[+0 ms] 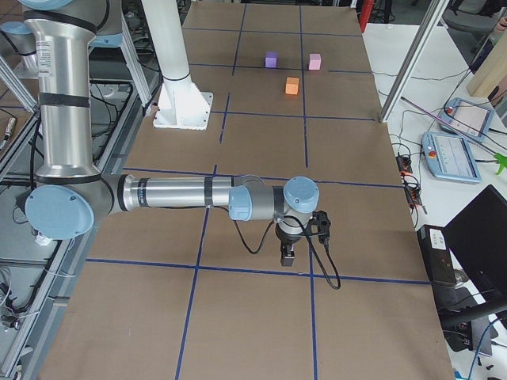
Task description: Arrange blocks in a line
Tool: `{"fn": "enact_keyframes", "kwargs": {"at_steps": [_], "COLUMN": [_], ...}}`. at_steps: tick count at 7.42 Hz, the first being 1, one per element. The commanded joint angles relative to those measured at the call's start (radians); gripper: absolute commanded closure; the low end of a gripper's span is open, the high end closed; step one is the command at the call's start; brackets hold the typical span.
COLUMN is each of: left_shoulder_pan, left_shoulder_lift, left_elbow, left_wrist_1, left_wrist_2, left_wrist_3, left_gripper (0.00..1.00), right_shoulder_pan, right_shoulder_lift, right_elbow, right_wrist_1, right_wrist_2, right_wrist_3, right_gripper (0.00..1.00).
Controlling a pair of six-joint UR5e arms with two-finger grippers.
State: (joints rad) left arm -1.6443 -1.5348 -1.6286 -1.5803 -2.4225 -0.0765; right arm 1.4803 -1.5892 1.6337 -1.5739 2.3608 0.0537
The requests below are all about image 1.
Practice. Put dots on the orange foam block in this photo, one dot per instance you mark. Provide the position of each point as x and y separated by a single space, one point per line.
291 86

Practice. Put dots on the orange black connector strip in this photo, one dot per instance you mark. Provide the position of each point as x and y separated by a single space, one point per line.
411 184

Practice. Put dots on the black box device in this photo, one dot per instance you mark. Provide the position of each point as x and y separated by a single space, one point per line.
436 256

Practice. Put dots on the near teach pendant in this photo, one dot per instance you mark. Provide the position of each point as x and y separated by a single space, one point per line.
449 158

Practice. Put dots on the teach pendant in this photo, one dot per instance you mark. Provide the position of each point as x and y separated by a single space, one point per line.
472 119
449 158

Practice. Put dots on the black laptop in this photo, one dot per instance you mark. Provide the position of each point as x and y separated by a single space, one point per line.
477 238

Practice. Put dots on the purple foam block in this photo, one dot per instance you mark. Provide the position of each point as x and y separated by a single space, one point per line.
271 58

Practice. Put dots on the pink foam block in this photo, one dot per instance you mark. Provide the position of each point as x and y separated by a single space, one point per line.
315 61

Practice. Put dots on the purple rod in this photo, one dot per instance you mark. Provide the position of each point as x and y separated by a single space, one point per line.
437 118

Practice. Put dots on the far teach pendant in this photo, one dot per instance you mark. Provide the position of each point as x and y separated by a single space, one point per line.
472 119

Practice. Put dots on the green clamp tool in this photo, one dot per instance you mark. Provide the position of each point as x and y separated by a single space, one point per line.
502 162

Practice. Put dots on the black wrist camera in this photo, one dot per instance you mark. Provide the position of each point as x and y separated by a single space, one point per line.
320 225

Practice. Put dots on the white pedestal column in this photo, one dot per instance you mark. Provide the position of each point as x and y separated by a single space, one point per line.
181 105

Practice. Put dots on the aluminium frame table left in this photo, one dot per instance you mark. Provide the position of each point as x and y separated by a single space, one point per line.
40 278

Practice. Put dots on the wooden block post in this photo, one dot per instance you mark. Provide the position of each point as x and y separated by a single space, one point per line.
492 72

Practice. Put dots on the aluminium frame post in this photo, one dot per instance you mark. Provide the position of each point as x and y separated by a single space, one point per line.
428 24

